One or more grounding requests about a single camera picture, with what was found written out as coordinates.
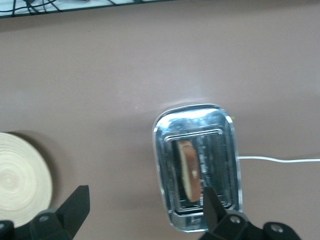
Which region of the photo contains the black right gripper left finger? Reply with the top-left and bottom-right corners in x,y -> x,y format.
29,184 -> 91,240

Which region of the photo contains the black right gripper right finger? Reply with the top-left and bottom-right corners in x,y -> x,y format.
199,186 -> 251,240

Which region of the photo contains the slice of brown bread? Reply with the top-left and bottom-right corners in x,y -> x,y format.
177,139 -> 202,203

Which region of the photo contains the round wooden plate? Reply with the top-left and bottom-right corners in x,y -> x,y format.
0,131 -> 54,228

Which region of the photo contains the silver two-slot toaster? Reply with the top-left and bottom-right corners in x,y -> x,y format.
152,103 -> 244,233

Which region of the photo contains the white toaster power cable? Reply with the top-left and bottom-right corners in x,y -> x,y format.
237,155 -> 320,164

